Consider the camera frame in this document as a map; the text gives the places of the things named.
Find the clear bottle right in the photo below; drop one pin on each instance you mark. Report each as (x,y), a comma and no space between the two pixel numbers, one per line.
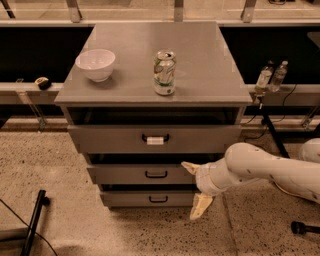
(278,77)

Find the clear bottle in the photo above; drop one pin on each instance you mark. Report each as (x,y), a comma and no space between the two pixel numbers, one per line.
(278,77)
(264,77)

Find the grey top drawer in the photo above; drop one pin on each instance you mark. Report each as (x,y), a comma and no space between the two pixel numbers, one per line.
(131,139)

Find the clear bottle left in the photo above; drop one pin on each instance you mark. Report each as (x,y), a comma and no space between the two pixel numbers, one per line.
(264,77)

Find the grey drawer cabinet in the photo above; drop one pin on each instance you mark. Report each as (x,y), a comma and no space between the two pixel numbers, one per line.
(209,89)

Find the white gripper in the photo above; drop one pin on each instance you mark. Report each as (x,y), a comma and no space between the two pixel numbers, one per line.
(204,181)

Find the black tripod leg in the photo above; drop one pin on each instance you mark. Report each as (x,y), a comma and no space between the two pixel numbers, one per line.
(282,150)

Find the white ceramic bowl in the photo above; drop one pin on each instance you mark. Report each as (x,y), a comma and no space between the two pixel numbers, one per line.
(97,64)

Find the white tape on handle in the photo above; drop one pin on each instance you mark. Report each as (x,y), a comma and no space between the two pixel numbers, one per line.
(155,140)

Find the yellow black tape measure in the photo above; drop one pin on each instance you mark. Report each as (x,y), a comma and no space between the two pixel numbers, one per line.
(43,83)

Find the black object lower right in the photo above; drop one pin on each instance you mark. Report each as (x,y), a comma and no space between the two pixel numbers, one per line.
(302,229)

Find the green white soda can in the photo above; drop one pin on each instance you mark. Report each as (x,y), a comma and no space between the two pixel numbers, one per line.
(164,72)

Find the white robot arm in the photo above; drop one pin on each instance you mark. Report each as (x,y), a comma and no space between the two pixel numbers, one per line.
(244,163)

